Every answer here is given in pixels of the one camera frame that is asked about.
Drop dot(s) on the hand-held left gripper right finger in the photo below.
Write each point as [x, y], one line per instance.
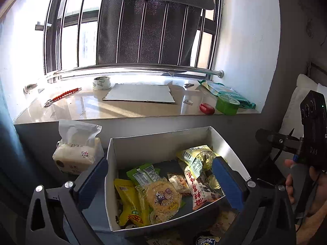
[227, 183]

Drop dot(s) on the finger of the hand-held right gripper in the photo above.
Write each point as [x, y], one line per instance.
[276, 140]

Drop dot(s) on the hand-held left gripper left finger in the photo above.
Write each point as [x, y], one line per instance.
[92, 181]

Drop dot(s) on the clear jelly cup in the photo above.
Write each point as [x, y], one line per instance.
[214, 181]

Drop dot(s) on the white wave-print snack bag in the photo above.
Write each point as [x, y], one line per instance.
[201, 191]

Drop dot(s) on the yellow-green snack bag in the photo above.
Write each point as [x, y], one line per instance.
[226, 220]

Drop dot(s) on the long yellow snack packet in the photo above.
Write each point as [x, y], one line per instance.
[127, 201]

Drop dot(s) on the yellow clear snack packet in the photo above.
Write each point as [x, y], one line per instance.
[196, 155]

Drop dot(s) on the orange pastry packet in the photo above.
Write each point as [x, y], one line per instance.
[178, 182]

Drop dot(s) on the green white-label snack packet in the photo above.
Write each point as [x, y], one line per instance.
[143, 174]

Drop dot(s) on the round cake packet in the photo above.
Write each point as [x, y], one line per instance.
[163, 199]

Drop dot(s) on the white cardboard box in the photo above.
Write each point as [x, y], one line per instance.
[153, 145]

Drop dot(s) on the person's right forearm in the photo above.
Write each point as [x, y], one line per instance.
[316, 229]

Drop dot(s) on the person's right hand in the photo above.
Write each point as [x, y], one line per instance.
[319, 191]

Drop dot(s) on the white tissue pack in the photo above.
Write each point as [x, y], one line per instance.
[74, 155]

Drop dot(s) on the white pillow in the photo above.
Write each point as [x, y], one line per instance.
[293, 107]

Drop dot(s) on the green tape roll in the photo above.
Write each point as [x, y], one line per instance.
[227, 104]

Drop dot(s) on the green plastic packet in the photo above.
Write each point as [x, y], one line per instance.
[230, 89]

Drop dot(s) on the small red object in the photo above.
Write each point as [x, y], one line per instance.
[207, 108]

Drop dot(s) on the beige stone windowsill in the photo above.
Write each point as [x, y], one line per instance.
[127, 111]

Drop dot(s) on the blue-grey curtain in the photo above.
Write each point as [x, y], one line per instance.
[7, 145]

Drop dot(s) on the clear tape roll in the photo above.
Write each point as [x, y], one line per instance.
[101, 83]

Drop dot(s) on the flat cardboard sheet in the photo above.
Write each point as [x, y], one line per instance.
[140, 93]

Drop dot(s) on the metal nail clipper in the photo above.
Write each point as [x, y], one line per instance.
[189, 85]

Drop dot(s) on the silver metal object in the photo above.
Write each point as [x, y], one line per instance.
[30, 88]

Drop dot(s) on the steel window guard railing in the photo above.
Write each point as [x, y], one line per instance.
[127, 67]

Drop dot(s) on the grey hanging towel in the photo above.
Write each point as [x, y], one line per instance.
[153, 30]

